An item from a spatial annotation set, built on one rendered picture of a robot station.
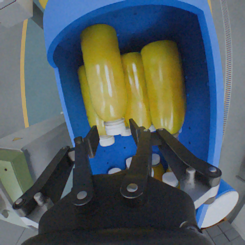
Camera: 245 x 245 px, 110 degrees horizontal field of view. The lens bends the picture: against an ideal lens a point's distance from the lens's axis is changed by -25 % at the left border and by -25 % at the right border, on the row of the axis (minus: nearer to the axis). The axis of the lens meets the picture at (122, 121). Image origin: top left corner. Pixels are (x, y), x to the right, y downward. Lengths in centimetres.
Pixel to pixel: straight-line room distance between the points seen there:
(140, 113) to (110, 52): 12
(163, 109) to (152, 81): 5
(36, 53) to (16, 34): 46
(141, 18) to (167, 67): 10
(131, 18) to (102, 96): 14
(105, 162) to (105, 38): 31
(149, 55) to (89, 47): 10
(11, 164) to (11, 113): 151
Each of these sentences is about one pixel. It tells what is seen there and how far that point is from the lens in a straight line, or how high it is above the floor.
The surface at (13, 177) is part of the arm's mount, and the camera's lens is 47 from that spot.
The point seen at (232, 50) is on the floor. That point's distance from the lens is 233.
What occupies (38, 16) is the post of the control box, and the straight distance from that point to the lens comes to 60.
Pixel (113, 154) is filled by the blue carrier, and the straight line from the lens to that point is 38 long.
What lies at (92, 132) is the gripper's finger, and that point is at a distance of 18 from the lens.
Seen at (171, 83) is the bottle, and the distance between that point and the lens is 20.
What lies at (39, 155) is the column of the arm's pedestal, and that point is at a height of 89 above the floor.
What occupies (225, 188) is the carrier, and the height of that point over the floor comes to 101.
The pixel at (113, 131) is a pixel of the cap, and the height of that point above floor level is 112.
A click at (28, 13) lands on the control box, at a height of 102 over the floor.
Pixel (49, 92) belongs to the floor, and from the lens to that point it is 152.
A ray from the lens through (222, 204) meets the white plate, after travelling 79.
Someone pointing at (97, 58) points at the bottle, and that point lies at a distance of 19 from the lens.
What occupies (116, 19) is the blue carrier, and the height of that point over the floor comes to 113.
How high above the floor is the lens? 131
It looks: 77 degrees down
